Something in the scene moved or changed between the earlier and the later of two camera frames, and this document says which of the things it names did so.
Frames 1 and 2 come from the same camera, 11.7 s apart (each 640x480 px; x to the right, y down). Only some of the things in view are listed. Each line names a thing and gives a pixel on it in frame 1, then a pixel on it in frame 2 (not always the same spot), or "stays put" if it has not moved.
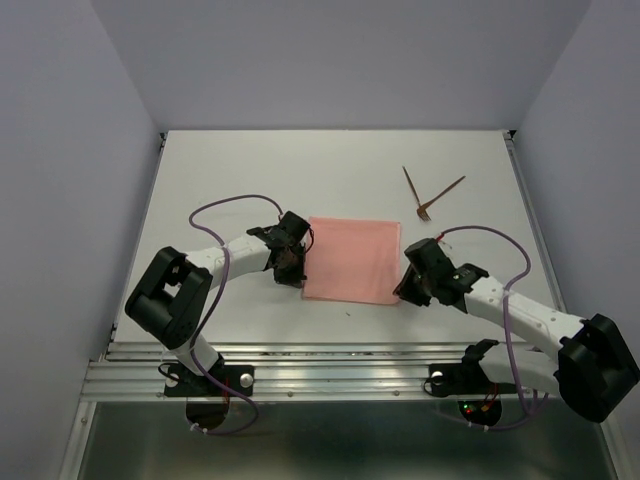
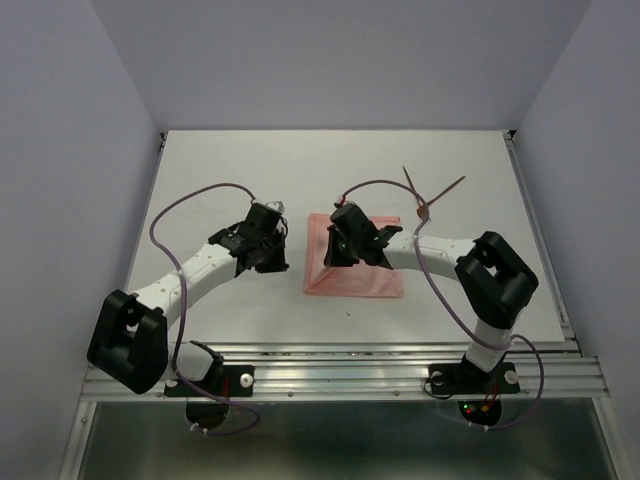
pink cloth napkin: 352,260 stays put
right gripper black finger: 414,287 -> 339,252
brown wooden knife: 418,201 stays put
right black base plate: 458,379 stays put
